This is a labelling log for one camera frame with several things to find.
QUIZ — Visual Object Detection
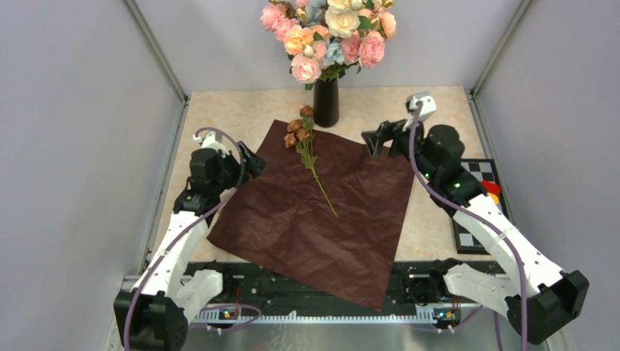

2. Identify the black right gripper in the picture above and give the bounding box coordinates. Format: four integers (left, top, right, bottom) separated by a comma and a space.
361, 113, 436, 181

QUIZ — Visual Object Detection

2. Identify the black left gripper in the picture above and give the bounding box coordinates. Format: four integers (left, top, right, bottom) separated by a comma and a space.
212, 140, 268, 192

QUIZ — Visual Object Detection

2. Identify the black cylindrical vase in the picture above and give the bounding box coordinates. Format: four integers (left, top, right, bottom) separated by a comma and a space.
313, 78, 339, 128

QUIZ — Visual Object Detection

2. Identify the red paper bouquet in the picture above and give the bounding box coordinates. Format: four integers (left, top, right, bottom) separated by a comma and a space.
208, 121, 414, 312

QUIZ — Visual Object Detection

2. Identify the brown small rose stem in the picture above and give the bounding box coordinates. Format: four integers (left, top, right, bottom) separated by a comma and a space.
284, 105, 338, 216

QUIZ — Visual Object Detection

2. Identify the colourful artificial flower bunch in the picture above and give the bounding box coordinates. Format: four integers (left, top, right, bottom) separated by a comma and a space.
260, 0, 397, 90

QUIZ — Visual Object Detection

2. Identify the white rose stem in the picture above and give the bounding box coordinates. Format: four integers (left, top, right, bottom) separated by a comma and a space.
325, 0, 363, 38

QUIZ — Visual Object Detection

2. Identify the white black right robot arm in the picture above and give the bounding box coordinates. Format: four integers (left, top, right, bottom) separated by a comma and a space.
361, 120, 589, 344

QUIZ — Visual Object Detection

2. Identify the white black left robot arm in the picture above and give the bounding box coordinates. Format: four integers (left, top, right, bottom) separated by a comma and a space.
113, 141, 268, 350

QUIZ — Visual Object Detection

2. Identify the black white checkerboard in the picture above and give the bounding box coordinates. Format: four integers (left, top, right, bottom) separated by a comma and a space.
450, 158, 510, 255

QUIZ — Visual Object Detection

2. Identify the red yellow toy block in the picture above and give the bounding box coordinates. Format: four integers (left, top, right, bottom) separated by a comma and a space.
481, 180, 501, 205

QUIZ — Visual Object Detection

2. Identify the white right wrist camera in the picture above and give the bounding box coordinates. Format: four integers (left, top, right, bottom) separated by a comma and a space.
402, 91, 436, 132

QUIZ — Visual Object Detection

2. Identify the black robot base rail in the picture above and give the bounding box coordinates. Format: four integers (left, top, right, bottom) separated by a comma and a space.
186, 260, 478, 317

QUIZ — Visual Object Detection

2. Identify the white toothed cable duct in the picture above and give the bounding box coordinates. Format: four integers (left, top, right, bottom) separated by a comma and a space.
192, 306, 461, 326

